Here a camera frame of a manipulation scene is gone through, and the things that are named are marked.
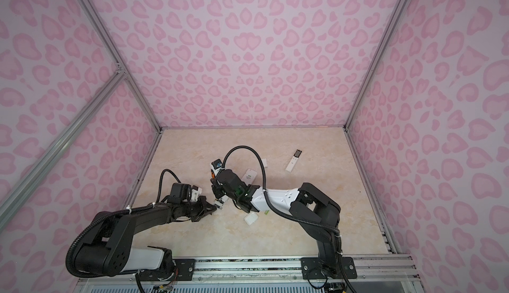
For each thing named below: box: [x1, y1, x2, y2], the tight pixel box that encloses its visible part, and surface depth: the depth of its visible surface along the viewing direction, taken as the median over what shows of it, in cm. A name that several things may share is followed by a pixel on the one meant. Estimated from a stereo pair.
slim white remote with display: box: [284, 149, 303, 173], surface depth 105 cm
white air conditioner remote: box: [213, 194, 229, 210], surface depth 92 cm
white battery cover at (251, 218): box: [243, 212, 260, 226], surface depth 87 cm
